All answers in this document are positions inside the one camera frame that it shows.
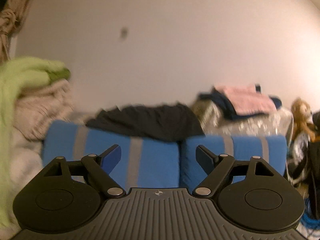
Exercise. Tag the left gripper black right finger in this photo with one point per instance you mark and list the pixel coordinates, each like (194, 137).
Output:
(217, 168)

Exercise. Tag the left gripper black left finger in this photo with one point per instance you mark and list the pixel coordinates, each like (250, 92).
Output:
(98, 169)

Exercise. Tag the navy pink folded clothes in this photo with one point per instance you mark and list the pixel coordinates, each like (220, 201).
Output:
(242, 102)

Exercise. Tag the left blue striped pillow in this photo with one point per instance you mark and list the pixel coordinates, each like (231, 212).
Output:
(136, 162)

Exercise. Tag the blue striped pillow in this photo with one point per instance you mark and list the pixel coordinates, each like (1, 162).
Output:
(272, 149)
(136, 162)

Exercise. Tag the silver patterned cushion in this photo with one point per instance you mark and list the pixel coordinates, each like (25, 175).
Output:
(213, 121)

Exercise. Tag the right blue striped pillow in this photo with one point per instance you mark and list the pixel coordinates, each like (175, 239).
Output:
(272, 149)

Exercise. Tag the black garment behind pillows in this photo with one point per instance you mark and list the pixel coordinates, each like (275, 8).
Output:
(168, 123)

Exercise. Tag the beige folded comforter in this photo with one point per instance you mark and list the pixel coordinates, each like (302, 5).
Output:
(21, 142)

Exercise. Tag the brown teddy bear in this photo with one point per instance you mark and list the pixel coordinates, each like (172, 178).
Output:
(301, 112)

